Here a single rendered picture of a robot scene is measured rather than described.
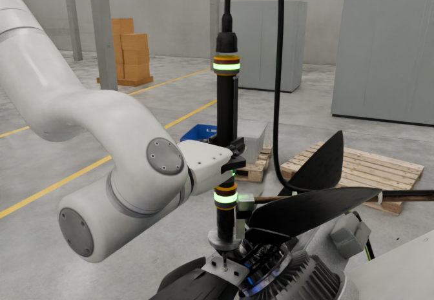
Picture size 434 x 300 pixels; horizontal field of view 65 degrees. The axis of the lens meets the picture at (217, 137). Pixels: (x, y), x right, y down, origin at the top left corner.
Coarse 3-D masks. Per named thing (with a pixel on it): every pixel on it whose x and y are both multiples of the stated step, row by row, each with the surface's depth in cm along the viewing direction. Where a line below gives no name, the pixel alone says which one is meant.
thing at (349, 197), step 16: (320, 192) 51; (336, 192) 53; (352, 192) 55; (368, 192) 56; (256, 208) 53; (272, 208) 55; (288, 208) 57; (304, 208) 59; (320, 208) 59; (336, 208) 60; (352, 208) 61; (256, 224) 66; (272, 224) 66; (288, 224) 66; (304, 224) 66; (320, 224) 65
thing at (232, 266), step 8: (216, 256) 76; (208, 264) 74; (216, 264) 74; (232, 264) 74; (216, 272) 72; (224, 272) 72; (232, 272) 72; (240, 272) 72; (248, 272) 72; (232, 280) 70; (240, 280) 69
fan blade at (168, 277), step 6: (198, 258) 89; (204, 258) 87; (186, 264) 92; (192, 264) 90; (198, 264) 88; (204, 264) 86; (174, 270) 96; (180, 270) 93; (186, 270) 90; (168, 276) 98; (174, 276) 94; (180, 276) 91; (162, 282) 99; (168, 282) 95; (162, 288) 96
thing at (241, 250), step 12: (228, 252) 75; (240, 252) 74; (252, 252) 74; (264, 252) 76; (276, 252) 74; (240, 264) 76; (252, 264) 75; (264, 264) 72; (252, 276) 72; (240, 288) 76
